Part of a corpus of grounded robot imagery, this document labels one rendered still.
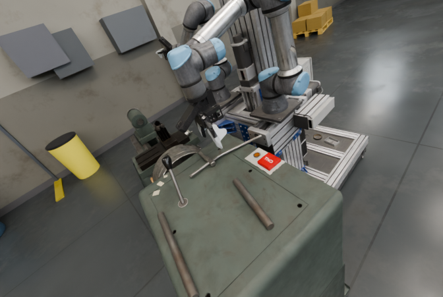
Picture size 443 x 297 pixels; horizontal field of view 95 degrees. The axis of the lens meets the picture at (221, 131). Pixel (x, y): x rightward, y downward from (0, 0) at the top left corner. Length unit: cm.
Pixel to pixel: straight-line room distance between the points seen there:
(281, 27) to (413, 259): 172
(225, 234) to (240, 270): 10
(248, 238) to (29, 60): 392
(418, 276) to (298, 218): 145
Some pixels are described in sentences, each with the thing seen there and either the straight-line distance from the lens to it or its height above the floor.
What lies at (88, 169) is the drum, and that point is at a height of 13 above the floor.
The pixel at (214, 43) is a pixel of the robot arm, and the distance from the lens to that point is 71.
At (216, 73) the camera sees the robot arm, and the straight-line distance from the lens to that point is 147.
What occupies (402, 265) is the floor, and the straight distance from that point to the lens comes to 200.
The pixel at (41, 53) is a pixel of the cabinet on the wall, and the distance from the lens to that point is 414.
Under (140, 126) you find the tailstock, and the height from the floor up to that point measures 103.
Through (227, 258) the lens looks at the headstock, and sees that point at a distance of 59.
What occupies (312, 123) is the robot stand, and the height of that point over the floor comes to 105.
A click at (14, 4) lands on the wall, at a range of 462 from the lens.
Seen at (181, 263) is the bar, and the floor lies 128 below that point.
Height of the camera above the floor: 177
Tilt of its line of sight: 31 degrees down
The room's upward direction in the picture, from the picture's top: 21 degrees counter-clockwise
